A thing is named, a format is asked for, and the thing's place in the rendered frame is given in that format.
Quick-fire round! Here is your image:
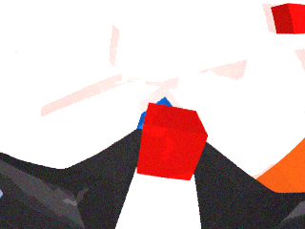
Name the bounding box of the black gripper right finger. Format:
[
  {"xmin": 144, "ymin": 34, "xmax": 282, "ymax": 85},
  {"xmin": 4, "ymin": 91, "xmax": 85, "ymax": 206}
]
[{"xmin": 193, "ymin": 142, "xmax": 305, "ymax": 229}]

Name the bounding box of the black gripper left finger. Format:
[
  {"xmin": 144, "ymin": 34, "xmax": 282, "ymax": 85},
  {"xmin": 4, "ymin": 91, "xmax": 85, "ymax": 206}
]
[{"xmin": 0, "ymin": 129, "xmax": 142, "ymax": 229}]

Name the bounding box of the blue cube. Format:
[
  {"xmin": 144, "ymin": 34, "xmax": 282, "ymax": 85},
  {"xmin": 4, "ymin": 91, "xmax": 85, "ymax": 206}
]
[{"xmin": 136, "ymin": 96, "xmax": 172, "ymax": 130}]

